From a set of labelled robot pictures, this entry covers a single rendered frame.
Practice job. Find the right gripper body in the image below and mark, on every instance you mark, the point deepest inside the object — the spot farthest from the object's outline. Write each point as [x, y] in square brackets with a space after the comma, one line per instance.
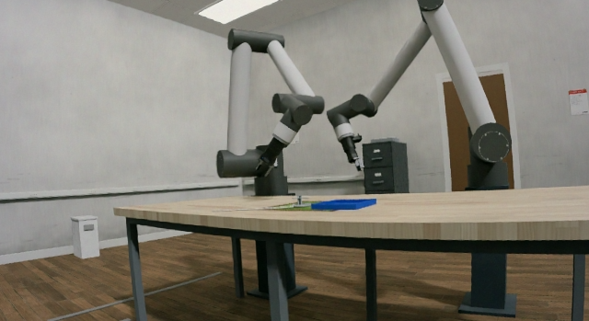
[282, 136]

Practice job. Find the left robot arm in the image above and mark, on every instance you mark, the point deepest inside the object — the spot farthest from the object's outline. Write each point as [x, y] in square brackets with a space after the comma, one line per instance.
[491, 141]

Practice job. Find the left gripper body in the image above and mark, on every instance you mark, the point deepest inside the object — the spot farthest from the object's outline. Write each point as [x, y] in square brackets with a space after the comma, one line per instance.
[345, 136]

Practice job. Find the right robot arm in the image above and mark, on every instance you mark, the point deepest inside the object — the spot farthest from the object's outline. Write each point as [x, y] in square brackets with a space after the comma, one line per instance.
[238, 161]

